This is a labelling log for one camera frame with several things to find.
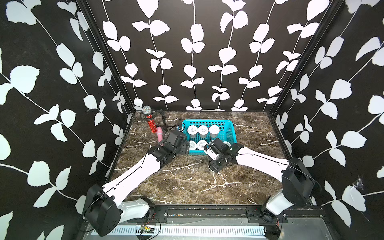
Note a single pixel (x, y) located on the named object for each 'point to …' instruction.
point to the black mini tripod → (159, 111)
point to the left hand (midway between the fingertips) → (182, 140)
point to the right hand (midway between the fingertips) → (212, 162)
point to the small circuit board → (145, 229)
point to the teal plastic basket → (227, 131)
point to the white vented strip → (183, 230)
